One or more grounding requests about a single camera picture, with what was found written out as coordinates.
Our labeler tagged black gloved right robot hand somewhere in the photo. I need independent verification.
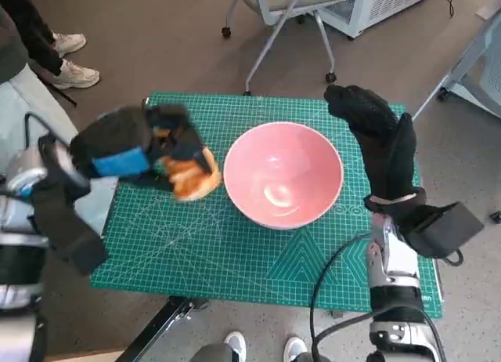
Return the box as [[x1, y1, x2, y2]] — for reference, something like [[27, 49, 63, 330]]
[[323, 84, 418, 201]]

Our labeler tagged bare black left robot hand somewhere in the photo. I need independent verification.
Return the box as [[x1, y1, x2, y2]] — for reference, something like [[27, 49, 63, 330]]
[[70, 104, 211, 190]]

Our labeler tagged long striped toy bread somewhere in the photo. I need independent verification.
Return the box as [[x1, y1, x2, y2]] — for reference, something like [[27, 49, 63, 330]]
[[152, 126, 214, 201]]

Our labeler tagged pink bowl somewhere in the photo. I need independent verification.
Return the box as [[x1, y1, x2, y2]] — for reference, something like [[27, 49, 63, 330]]
[[222, 121, 344, 230]]

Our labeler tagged black slanted bar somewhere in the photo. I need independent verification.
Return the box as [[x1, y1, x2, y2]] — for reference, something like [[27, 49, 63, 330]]
[[23, 60, 78, 107]]

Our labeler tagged person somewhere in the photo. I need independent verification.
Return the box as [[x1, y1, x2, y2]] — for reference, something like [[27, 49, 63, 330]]
[[0, 0, 101, 90], [0, 3, 79, 183]]

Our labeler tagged white perforated cabinet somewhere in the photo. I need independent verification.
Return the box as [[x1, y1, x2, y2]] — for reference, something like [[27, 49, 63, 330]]
[[316, 0, 435, 40]]

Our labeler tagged green cutting mat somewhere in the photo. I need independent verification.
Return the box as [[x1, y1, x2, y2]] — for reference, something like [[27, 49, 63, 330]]
[[89, 90, 445, 319]]

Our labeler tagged grey office chair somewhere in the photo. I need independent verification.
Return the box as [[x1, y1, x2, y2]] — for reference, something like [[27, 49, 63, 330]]
[[221, 0, 349, 96]]

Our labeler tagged black metal table brace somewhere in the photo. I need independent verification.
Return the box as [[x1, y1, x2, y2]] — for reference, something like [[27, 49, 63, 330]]
[[115, 295, 208, 362]]

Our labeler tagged white shoe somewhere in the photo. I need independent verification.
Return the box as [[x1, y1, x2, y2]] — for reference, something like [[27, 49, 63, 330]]
[[223, 330, 247, 362], [283, 334, 308, 362]]

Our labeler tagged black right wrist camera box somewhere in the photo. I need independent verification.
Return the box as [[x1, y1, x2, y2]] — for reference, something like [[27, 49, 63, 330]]
[[401, 201, 485, 259]]

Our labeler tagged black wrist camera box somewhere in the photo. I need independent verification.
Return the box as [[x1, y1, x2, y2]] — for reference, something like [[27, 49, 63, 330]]
[[31, 177, 109, 276], [401, 201, 485, 259]]

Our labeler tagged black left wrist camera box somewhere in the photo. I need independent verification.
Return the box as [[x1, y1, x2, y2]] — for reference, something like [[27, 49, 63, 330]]
[[31, 177, 109, 276]]

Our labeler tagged white frame cart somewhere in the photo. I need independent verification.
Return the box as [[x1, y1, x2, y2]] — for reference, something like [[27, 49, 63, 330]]
[[413, 3, 501, 122]]

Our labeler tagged black floor cable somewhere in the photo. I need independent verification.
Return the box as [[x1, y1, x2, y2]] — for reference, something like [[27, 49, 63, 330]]
[[432, 0, 455, 17]]

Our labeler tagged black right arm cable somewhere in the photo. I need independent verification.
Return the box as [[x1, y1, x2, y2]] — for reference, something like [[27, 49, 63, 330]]
[[308, 230, 465, 362]]

